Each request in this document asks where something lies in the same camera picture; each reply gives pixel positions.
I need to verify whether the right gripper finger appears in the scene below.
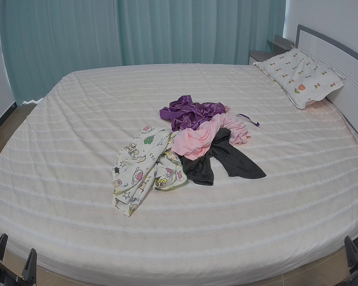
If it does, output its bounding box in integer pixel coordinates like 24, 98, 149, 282
344, 236, 358, 268

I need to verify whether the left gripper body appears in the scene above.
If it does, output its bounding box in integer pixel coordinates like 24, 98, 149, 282
0, 253, 36, 286

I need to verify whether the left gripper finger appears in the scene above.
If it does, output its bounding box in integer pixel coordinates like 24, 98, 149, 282
21, 248, 37, 281
0, 234, 8, 261

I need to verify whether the black T-shirt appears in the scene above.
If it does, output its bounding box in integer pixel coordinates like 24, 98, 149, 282
179, 128, 267, 186

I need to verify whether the bed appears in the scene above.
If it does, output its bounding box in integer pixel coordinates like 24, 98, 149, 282
0, 25, 358, 282

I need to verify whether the white printed pyjama garment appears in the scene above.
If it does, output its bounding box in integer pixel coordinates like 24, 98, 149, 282
112, 126, 187, 217

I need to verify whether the white printed pillow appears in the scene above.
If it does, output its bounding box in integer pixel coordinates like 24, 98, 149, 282
253, 47, 346, 109

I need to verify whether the pink garment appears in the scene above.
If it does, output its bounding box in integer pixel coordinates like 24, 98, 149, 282
171, 113, 252, 161

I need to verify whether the grey bedside table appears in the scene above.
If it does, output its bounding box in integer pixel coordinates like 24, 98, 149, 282
250, 35, 295, 62

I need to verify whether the purple satin garment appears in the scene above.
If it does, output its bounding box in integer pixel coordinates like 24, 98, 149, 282
160, 95, 261, 132

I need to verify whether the blue-green curtain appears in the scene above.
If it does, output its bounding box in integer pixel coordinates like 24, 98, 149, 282
0, 0, 287, 106

